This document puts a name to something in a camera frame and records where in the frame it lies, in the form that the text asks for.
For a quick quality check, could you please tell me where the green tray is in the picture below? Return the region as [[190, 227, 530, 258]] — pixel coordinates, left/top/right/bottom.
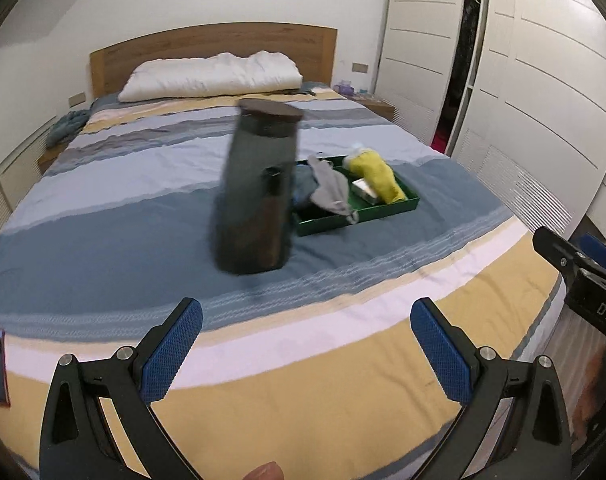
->
[[290, 155, 420, 237]]

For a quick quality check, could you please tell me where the bed with striped cover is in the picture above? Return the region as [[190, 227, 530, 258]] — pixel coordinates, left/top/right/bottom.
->
[[0, 82, 566, 480]]

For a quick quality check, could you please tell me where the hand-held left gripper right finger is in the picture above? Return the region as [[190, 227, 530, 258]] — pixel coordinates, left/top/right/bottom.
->
[[409, 297, 573, 480]]

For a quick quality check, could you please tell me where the dark green cloth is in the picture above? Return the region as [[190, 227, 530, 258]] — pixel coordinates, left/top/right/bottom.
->
[[293, 167, 319, 208]]

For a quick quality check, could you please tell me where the yellow towel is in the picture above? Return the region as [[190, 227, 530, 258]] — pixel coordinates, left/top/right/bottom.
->
[[344, 145, 406, 204]]

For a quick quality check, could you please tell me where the wooden nightstand with jar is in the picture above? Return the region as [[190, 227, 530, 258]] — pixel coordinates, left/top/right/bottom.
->
[[355, 95, 395, 121]]

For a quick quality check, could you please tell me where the white wardrobe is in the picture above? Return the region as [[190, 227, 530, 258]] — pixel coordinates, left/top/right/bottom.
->
[[373, 0, 606, 246]]

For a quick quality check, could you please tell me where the person's left hand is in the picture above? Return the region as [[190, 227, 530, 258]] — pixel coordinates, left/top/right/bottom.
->
[[245, 462, 286, 480]]

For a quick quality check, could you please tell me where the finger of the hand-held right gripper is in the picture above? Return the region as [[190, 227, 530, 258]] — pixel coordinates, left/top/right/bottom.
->
[[533, 226, 591, 278], [578, 234, 606, 281]]

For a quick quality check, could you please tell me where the white louvered wall cabinet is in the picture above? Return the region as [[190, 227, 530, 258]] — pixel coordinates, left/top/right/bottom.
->
[[0, 115, 58, 246]]

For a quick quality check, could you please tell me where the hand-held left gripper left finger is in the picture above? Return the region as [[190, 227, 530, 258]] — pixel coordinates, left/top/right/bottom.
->
[[39, 297, 205, 480]]

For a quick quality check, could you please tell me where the tissue packet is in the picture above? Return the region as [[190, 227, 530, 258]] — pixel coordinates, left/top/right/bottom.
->
[[352, 178, 384, 204]]

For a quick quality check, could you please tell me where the wooden headboard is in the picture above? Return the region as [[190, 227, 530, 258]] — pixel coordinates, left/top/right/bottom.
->
[[89, 22, 339, 98]]

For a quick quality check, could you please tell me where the grey fabric sleeve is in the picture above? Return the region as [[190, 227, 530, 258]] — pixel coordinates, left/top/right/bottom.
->
[[307, 155, 360, 225]]

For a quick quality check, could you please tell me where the wooden nightstand with blanket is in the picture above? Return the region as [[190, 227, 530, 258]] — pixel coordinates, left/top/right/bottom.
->
[[37, 140, 71, 173]]

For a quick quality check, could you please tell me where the dark smoky water jug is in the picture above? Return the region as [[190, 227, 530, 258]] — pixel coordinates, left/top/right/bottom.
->
[[210, 99, 304, 275]]

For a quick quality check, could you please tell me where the grey-blue crumpled blanket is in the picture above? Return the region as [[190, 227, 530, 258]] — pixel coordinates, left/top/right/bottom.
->
[[49, 109, 90, 147]]

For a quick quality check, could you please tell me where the white pillow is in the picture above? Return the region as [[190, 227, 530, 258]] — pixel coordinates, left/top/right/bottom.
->
[[118, 51, 304, 103]]

